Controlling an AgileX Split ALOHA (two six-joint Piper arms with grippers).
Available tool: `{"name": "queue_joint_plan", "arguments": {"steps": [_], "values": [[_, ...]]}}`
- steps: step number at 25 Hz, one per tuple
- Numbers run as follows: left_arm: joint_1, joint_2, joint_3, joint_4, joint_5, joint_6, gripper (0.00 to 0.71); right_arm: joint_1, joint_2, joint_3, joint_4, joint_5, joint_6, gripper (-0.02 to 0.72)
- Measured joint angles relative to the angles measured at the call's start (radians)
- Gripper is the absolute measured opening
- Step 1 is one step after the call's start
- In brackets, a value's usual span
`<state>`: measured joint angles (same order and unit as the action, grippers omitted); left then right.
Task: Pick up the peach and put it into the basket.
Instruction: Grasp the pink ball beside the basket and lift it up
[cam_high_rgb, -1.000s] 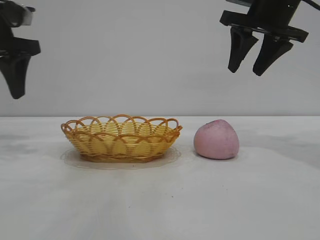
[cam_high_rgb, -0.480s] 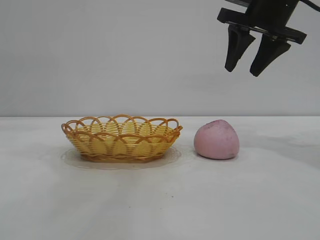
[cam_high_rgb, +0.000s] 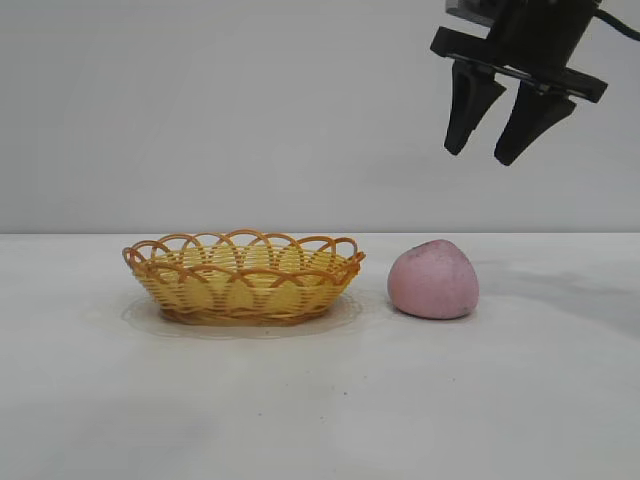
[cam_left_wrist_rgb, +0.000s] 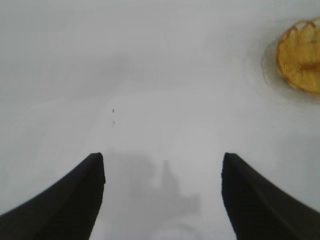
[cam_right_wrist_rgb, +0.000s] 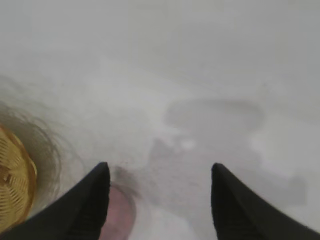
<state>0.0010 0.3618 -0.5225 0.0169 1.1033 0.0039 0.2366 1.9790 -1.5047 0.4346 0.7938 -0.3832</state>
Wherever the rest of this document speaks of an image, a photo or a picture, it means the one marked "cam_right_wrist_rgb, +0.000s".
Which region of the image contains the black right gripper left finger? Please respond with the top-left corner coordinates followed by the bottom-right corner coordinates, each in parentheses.
top-left (0, 161), bottom-right (111, 240)

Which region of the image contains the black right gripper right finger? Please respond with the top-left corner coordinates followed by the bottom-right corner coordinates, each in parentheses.
top-left (211, 162), bottom-right (320, 240)

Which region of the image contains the pink peach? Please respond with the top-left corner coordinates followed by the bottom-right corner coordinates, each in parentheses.
top-left (99, 185), bottom-right (137, 240)

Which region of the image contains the yellow woven wicker basket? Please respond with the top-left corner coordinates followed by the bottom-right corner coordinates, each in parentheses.
top-left (0, 124), bottom-right (38, 234)

